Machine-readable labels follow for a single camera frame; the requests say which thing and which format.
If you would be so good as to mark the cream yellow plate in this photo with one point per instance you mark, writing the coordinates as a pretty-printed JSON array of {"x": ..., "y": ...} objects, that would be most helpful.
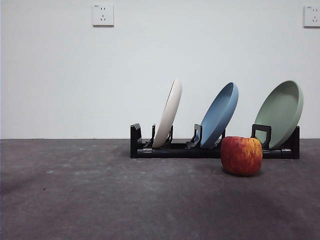
[{"x": 170, "y": 110}]

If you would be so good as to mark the red yellow apple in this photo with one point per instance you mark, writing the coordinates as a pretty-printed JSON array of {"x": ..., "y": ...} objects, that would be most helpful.
[{"x": 241, "y": 156}]

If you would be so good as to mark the black plate rack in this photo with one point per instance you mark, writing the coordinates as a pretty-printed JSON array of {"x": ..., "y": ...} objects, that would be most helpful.
[{"x": 175, "y": 153}]

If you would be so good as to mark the blue plate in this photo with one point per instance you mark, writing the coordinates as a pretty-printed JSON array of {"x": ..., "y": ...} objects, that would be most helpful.
[{"x": 220, "y": 112}]

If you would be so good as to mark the green plate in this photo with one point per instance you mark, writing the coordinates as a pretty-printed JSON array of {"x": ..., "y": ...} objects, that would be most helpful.
[{"x": 277, "y": 112}]

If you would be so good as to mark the white wall socket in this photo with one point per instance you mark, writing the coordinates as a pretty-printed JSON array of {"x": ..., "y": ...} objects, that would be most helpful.
[
  {"x": 103, "y": 15},
  {"x": 312, "y": 16}
]

